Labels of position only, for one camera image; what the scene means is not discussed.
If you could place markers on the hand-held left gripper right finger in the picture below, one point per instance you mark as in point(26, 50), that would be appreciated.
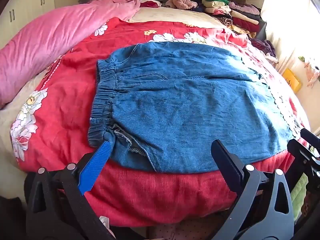
point(225, 163)

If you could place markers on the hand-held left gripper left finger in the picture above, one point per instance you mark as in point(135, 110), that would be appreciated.
point(93, 165)

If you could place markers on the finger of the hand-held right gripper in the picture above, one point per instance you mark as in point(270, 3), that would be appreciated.
point(303, 158)
point(311, 140)

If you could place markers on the blue denim pants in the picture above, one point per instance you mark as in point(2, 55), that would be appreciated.
point(190, 105)

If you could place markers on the light green cloth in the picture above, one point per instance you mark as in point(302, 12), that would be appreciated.
point(298, 197)

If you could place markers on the yellow box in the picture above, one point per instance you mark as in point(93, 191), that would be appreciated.
point(292, 80)

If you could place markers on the patterned pink cloth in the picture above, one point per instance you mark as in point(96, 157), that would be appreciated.
point(312, 71)

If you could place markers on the red floral quilt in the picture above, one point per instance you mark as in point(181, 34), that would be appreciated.
point(70, 100)

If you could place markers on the dark purple cloth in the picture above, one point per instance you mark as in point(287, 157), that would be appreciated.
point(262, 46)

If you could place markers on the cream curtain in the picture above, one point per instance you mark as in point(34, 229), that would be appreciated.
point(290, 17)

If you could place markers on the pink quilt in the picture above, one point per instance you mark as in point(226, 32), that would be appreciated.
point(50, 40)

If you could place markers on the pile of folded clothes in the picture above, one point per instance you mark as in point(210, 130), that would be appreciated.
point(237, 12)

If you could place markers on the beige bed sheet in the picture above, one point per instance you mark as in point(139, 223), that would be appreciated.
point(175, 16)

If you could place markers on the pink fuzzy cloth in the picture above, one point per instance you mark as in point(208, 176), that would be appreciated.
point(181, 2)

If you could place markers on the dark red cloth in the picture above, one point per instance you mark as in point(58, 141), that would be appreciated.
point(150, 4)

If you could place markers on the cream wardrobe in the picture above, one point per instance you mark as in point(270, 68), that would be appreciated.
point(27, 2)

